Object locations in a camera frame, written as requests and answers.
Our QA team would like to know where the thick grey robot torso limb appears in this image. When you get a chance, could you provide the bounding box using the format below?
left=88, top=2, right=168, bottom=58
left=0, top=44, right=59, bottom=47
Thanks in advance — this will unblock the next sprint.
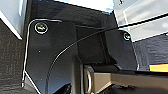
left=82, top=64, right=168, bottom=94

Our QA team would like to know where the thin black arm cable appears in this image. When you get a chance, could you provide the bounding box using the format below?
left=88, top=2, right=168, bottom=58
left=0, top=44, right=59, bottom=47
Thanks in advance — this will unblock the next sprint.
left=43, top=14, right=168, bottom=94

